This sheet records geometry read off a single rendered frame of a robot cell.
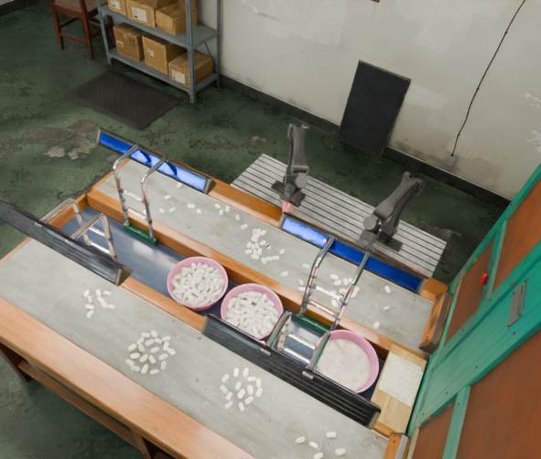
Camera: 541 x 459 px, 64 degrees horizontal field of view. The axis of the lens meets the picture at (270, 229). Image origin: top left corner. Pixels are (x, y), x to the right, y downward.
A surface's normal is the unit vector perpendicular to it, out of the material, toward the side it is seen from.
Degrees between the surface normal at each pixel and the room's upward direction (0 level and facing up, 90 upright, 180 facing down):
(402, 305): 0
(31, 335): 0
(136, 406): 0
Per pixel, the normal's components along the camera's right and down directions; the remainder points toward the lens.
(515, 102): -0.53, 0.61
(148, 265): 0.10, -0.65
